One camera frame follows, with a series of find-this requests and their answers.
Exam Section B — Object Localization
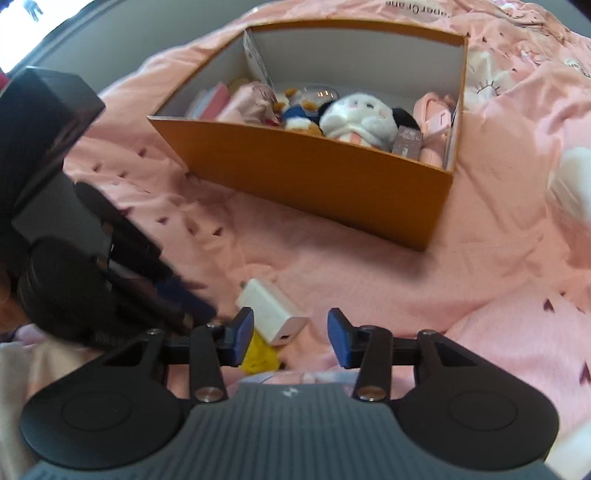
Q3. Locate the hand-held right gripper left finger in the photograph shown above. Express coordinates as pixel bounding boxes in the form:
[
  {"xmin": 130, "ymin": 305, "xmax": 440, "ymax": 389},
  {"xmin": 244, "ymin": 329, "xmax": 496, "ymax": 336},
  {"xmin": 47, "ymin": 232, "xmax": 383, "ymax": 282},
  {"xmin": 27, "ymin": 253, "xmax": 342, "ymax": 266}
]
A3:
[{"xmin": 99, "ymin": 307, "xmax": 256, "ymax": 401}]

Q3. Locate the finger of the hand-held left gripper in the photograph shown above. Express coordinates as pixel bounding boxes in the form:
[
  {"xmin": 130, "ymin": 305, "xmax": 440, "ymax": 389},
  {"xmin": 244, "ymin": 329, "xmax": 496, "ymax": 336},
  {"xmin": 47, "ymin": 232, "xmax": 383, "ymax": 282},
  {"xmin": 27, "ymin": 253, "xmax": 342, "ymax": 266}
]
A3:
[{"xmin": 156, "ymin": 274, "xmax": 219, "ymax": 328}]

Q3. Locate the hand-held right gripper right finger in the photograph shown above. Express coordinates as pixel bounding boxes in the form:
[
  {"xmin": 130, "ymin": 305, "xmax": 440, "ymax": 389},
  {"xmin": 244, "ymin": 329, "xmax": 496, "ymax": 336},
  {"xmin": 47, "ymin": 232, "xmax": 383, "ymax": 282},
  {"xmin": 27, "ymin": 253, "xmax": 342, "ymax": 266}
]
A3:
[{"xmin": 327, "ymin": 308, "xmax": 476, "ymax": 400}]

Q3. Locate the yellow plush toy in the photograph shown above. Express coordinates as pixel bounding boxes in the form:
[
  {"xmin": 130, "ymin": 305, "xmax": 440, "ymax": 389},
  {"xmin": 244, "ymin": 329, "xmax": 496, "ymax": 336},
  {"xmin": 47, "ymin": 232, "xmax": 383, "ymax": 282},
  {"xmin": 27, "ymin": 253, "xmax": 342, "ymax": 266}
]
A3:
[{"xmin": 240, "ymin": 330, "xmax": 283, "ymax": 374}]

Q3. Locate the pink bag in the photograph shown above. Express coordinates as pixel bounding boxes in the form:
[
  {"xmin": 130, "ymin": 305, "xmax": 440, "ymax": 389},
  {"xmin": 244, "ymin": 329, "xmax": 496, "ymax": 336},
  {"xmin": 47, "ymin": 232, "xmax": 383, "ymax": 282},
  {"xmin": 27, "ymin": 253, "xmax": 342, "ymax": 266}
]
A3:
[{"xmin": 413, "ymin": 91, "xmax": 459, "ymax": 168}]

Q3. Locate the window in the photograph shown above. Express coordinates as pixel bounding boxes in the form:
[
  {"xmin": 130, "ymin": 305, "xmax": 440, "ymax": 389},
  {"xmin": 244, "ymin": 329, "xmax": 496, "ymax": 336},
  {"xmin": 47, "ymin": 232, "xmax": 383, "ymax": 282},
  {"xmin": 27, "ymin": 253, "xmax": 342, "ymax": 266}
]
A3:
[{"xmin": 0, "ymin": 0, "xmax": 90, "ymax": 72}]

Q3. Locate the pink printed blanket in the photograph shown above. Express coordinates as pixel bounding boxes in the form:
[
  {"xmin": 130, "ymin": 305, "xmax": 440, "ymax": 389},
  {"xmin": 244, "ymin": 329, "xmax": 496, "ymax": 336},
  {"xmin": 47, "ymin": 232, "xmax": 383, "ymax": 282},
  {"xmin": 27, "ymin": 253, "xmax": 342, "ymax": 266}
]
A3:
[{"xmin": 0, "ymin": 0, "xmax": 591, "ymax": 480}]

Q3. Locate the white dog plush toy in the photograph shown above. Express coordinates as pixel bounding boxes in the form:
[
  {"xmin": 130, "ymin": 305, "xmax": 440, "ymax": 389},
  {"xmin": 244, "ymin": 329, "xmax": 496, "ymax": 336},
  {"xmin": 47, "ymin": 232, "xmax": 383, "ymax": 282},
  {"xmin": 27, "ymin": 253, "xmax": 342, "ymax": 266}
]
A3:
[{"xmin": 320, "ymin": 92, "xmax": 421, "ymax": 149}]

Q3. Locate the pink pouch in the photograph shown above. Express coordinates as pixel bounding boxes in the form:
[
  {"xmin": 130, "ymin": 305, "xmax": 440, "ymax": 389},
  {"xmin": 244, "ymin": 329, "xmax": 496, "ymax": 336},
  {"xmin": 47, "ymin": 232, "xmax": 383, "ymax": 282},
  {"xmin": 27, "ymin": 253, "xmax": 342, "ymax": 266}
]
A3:
[{"xmin": 217, "ymin": 82, "xmax": 282, "ymax": 126}]

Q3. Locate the orange storage box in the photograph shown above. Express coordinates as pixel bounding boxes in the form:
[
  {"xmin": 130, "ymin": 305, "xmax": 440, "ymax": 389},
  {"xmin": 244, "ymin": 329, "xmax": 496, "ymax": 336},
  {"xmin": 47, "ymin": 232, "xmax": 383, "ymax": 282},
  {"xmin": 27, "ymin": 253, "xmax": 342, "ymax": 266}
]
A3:
[{"xmin": 147, "ymin": 19, "xmax": 470, "ymax": 253}]

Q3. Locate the white charger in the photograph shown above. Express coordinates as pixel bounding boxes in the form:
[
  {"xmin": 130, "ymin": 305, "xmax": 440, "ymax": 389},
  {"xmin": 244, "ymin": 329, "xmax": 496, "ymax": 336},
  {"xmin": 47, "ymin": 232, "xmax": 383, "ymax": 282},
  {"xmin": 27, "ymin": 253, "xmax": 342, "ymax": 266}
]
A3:
[{"xmin": 235, "ymin": 278, "xmax": 309, "ymax": 347}]

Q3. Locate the orange and blue plush toy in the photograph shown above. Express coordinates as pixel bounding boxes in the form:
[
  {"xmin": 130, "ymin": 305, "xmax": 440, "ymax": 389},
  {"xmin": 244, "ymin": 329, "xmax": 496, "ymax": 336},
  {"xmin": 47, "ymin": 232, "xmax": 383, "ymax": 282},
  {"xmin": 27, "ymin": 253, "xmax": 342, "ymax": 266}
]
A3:
[{"xmin": 272, "ymin": 88, "xmax": 325, "ymax": 137}]

